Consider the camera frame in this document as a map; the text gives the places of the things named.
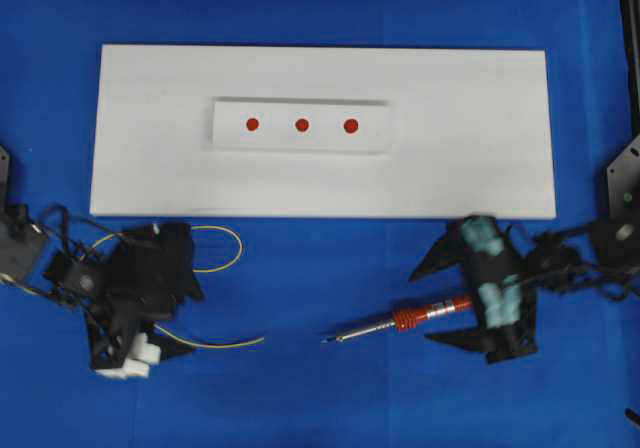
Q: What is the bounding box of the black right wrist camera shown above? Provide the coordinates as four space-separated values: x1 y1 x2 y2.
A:
457 216 523 329

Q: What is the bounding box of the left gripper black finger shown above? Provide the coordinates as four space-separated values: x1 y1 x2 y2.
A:
152 326 195 362
172 248 205 304

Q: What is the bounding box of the right red dot mark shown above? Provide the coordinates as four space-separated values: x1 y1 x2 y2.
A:
343 118 359 134

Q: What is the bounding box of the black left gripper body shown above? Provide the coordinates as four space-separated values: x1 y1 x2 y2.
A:
85 247 163 379

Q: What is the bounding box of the white raised paper strip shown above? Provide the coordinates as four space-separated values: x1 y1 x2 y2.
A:
211 97 394 154

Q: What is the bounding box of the white foam board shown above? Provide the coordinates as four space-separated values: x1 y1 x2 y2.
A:
90 45 556 219

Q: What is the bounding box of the blue table cloth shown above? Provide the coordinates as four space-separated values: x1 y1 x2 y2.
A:
1 0 639 447

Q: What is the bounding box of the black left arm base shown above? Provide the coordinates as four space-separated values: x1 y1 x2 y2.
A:
0 146 11 211

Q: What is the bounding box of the middle red dot mark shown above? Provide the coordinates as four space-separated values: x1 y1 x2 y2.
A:
295 118 309 133

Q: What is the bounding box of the black aluminium frame rail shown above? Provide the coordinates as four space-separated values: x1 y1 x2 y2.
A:
620 0 639 136

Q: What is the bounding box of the left red dot mark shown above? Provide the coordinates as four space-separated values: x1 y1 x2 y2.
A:
246 118 260 131

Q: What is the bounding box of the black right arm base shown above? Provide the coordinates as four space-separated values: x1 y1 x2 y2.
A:
606 135 640 218

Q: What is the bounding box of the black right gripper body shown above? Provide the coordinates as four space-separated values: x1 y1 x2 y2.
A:
447 216 538 363

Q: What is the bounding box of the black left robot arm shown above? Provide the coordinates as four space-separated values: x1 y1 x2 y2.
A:
1 205 204 379

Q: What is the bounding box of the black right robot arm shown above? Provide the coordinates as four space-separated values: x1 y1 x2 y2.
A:
409 214 639 363

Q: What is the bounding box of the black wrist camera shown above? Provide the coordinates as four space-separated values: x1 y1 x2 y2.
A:
457 216 523 329
107 222 195 321

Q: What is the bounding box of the red dot mark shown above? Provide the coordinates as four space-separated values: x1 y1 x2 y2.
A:
295 118 309 133
246 118 260 131
343 118 359 134

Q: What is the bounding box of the yellow solder wire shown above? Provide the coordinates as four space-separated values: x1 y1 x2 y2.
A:
92 225 265 349

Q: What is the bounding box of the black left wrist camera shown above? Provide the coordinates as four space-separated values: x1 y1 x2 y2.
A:
107 222 195 321

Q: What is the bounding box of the red handled soldering iron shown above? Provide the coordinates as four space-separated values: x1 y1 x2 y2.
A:
323 295 472 343

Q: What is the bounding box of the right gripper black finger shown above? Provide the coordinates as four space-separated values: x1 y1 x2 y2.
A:
424 327 488 353
409 233 461 282

